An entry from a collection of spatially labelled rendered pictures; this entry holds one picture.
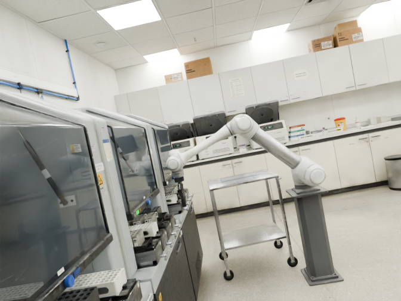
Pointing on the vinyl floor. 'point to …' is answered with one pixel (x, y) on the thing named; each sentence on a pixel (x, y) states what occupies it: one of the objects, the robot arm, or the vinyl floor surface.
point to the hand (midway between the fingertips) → (184, 202)
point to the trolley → (260, 234)
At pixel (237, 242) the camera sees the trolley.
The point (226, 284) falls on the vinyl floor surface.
